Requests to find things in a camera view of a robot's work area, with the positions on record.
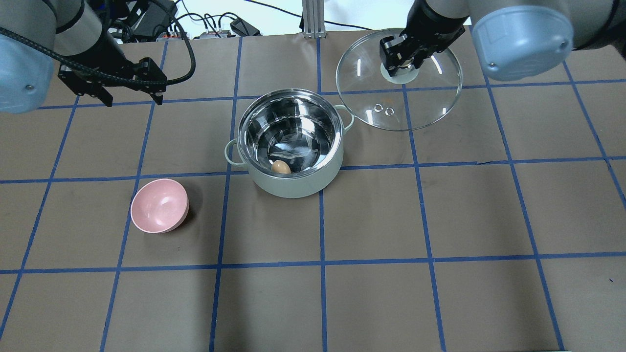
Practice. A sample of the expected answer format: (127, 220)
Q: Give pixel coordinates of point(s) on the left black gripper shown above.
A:
(101, 52)

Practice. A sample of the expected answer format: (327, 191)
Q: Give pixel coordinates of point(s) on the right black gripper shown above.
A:
(436, 24)

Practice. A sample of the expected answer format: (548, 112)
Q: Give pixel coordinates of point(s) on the glass pot lid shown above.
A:
(413, 99)

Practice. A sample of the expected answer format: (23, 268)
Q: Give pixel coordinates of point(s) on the brown egg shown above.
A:
(281, 167)

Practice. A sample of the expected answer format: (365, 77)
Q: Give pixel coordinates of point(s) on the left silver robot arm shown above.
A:
(65, 38)

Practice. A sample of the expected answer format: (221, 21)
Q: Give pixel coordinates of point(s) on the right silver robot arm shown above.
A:
(513, 39)

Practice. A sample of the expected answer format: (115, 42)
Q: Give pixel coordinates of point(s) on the pale green cooking pot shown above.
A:
(297, 126)

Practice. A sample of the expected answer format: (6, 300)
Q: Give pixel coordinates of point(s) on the black electronics box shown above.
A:
(139, 21)

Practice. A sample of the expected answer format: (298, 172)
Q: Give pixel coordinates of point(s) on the small black adapter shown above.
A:
(243, 28)

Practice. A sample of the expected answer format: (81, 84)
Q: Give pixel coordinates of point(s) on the pink bowl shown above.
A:
(160, 206)

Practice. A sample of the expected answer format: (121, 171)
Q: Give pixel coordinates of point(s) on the aluminium frame post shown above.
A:
(313, 19)

